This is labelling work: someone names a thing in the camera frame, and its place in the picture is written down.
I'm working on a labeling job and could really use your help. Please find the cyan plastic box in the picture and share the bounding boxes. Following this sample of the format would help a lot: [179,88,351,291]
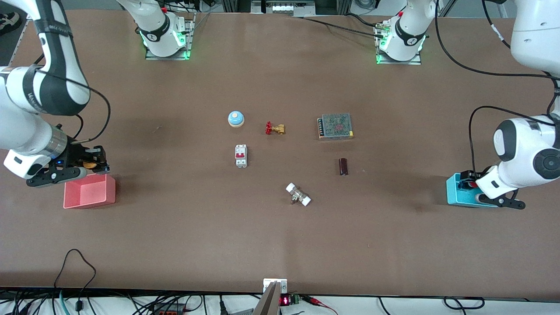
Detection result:
[446,173,499,207]

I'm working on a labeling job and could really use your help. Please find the black cable coil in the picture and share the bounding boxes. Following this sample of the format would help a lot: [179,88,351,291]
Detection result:
[443,297,485,310]

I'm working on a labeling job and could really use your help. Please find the pink plastic box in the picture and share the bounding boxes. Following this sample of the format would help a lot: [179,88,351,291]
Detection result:
[63,174,116,209]

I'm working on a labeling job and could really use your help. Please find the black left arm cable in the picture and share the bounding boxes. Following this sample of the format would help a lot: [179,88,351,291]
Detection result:
[435,0,560,176]

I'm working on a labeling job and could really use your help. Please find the black looped cable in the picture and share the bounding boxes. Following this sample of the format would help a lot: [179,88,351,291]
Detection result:
[54,249,97,315]

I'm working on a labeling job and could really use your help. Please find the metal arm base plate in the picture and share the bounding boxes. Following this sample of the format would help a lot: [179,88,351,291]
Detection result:
[145,13,196,60]
[375,22,422,65]

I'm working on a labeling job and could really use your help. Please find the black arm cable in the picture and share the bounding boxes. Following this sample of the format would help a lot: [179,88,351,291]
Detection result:
[37,52,112,146]
[435,0,560,176]

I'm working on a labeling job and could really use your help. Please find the black white sneaker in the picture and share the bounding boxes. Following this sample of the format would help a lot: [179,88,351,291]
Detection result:
[0,12,22,36]

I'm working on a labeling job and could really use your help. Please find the grey metal bar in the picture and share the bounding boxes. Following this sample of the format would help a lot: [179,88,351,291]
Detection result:
[253,281,280,315]

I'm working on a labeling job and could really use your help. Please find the metal fitting white caps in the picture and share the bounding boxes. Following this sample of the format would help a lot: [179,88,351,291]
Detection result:
[286,182,312,207]

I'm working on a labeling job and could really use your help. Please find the white mounting bracket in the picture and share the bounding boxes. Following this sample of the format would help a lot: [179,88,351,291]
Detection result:
[263,278,288,294]

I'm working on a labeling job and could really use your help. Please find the black cable across table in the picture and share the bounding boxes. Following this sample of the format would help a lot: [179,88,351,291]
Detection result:
[302,12,383,36]

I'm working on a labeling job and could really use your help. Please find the metal mesh power supply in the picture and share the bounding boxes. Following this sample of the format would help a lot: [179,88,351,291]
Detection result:
[317,113,354,141]

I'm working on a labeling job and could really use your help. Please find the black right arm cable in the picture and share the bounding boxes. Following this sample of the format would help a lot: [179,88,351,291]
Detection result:
[37,52,112,146]

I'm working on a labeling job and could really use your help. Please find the red clip lead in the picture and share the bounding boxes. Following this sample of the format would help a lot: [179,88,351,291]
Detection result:
[302,295,340,315]

